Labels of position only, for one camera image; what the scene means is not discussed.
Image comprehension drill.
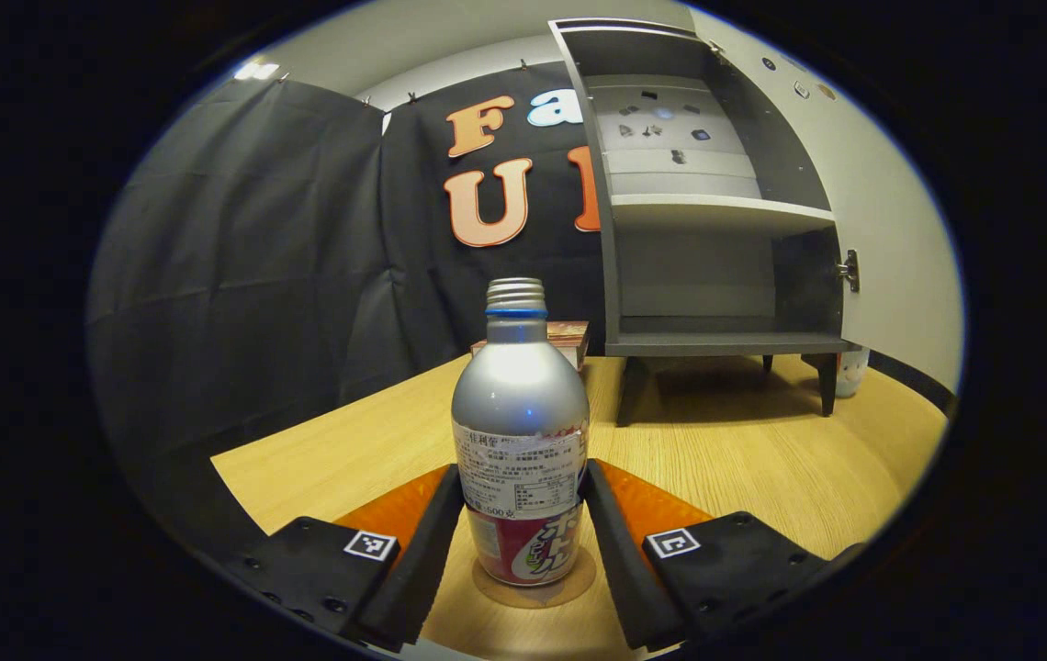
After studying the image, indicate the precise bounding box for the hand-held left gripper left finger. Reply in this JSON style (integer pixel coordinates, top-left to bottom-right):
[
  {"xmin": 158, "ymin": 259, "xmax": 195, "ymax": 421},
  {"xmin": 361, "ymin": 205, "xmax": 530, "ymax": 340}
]
[{"xmin": 243, "ymin": 464, "xmax": 467, "ymax": 653}]

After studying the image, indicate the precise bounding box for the silver bottle with red label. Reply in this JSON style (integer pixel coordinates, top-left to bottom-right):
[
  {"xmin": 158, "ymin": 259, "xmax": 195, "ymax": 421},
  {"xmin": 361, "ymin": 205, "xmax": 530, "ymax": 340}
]
[{"xmin": 451, "ymin": 278, "xmax": 591, "ymax": 588}]

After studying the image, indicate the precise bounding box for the grey cabinet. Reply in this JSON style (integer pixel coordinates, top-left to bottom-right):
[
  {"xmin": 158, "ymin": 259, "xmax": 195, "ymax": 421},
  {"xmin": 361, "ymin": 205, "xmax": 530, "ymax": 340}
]
[{"xmin": 549, "ymin": 18, "xmax": 860, "ymax": 428}]

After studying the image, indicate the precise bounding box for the black backdrop cloth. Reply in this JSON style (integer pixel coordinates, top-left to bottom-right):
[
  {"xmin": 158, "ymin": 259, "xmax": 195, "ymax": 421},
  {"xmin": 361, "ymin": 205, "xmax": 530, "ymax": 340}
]
[{"xmin": 85, "ymin": 62, "xmax": 607, "ymax": 552}]

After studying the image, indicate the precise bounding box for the white patterned cup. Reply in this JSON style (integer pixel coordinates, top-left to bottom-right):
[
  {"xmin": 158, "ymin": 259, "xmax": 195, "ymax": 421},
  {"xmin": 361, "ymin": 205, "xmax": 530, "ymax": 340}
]
[{"xmin": 836, "ymin": 347, "xmax": 871, "ymax": 398}]

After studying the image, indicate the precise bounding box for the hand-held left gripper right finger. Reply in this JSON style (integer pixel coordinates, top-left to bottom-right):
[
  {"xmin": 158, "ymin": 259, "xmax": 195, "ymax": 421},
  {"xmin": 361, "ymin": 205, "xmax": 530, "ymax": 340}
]
[{"xmin": 579, "ymin": 457, "xmax": 864, "ymax": 653}]

